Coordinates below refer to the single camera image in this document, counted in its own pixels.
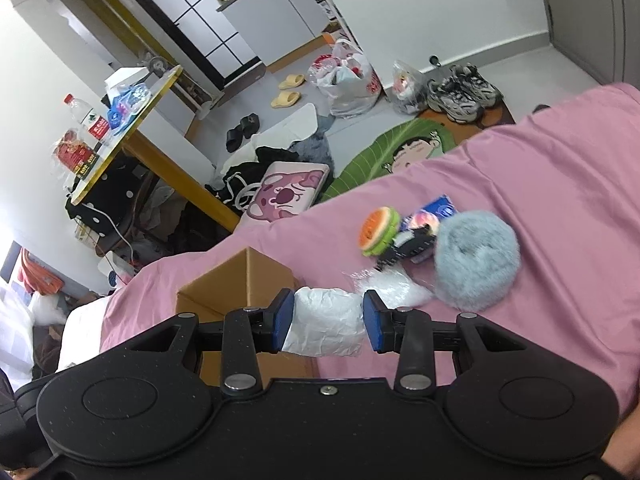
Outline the clear bag white filling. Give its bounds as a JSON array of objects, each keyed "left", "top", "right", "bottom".
[{"left": 349, "top": 266, "right": 434, "bottom": 309}]

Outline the white soft roll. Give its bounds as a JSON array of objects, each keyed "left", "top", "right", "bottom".
[{"left": 282, "top": 287, "right": 366, "bottom": 358}]

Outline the black studded soft toy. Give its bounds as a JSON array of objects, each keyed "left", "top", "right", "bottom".
[{"left": 375, "top": 226, "right": 436, "bottom": 271}]

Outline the fluffy light blue plush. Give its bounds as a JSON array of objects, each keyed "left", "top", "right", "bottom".
[{"left": 434, "top": 210, "right": 521, "bottom": 313}]

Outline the brown cardboard box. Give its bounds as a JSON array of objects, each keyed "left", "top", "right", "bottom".
[{"left": 175, "top": 248, "right": 318, "bottom": 384}]

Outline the hamburger plush toy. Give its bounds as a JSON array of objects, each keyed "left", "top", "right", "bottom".
[{"left": 358, "top": 206, "right": 401, "bottom": 257}]

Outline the blue tissue packet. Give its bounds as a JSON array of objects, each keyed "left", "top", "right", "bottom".
[{"left": 400, "top": 195, "right": 458, "bottom": 264}]

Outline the pink bear cushion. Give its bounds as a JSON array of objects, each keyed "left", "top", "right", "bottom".
[{"left": 239, "top": 162, "right": 330, "bottom": 226}]

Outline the black clothes pile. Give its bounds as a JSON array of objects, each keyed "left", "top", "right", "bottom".
[{"left": 205, "top": 146, "right": 299, "bottom": 216}]

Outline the black polka dot bag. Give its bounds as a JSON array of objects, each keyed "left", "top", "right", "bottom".
[{"left": 65, "top": 153, "right": 149, "bottom": 236}]

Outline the green leaf cartoon rug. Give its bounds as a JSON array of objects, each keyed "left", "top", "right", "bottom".
[{"left": 318, "top": 118, "right": 456, "bottom": 203}]

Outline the black slipper left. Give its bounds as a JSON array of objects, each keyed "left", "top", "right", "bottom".
[{"left": 226, "top": 126, "right": 244, "bottom": 153}]

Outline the black slipper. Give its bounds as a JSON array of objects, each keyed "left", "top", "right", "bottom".
[
  {"left": 226, "top": 126, "right": 244, "bottom": 153},
  {"left": 239, "top": 113, "right": 260, "bottom": 139}
]

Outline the black slipper right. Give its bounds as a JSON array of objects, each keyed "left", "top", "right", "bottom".
[{"left": 239, "top": 113, "right": 260, "bottom": 139}]

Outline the white floor mat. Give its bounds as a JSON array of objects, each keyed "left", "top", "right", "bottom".
[{"left": 218, "top": 103, "right": 318, "bottom": 176}]

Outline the pink bed sheet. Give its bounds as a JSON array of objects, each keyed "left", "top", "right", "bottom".
[{"left": 101, "top": 84, "right": 639, "bottom": 410}]

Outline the yellow round table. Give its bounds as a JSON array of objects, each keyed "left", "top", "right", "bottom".
[{"left": 70, "top": 66, "right": 240, "bottom": 232}]

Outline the yellow slipper near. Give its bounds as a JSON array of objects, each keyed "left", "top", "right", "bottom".
[{"left": 270, "top": 90, "right": 302, "bottom": 110}]

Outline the yellow slipper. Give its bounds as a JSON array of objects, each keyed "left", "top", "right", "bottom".
[
  {"left": 270, "top": 90, "right": 302, "bottom": 110},
  {"left": 279, "top": 74, "right": 306, "bottom": 90}
]

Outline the grey sneaker left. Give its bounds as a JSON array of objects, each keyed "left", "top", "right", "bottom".
[{"left": 426, "top": 77, "right": 484, "bottom": 124}]

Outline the grey sneaker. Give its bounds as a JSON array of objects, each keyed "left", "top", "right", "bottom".
[
  {"left": 450, "top": 63, "right": 503, "bottom": 108},
  {"left": 426, "top": 77, "right": 484, "bottom": 124}
]

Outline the small clear plastic bag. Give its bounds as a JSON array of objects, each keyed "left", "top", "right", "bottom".
[{"left": 387, "top": 61, "right": 428, "bottom": 115}]

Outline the red snack package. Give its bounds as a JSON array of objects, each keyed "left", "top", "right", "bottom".
[{"left": 52, "top": 128, "right": 99, "bottom": 180}]

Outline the yellow slipper far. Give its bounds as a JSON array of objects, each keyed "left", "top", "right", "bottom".
[{"left": 279, "top": 74, "right": 306, "bottom": 90}]

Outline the blue white plastic pack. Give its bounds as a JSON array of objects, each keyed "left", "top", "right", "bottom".
[{"left": 106, "top": 82, "right": 152, "bottom": 133}]

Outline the grey sneaker right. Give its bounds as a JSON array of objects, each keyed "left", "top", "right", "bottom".
[{"left": 450, "top": 63, "right": 503, "bottom": 108}]

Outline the white red plastic bag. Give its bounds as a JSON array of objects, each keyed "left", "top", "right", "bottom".
[{"left": 308, "top": 39, "right": 382, "bottom": 118}]

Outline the water bottle red label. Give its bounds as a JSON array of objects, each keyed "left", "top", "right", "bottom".
[{"left": 64, "top": 93, "right": 111, "bottom": 144}]

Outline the white tissue box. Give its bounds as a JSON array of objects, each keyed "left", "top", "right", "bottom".
[{"left": 104, "top": 66, "right": 150, "bottom": 98}]

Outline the white kitchen cabinet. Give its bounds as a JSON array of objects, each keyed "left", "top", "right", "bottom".
[{"left": 219, "top": 0, "right": 330, "bottom": 66}]

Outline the grey wardrobe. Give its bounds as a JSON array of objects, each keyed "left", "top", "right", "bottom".
[{"left": 544, "top": 0, "right": 639, "bottom": 87}]

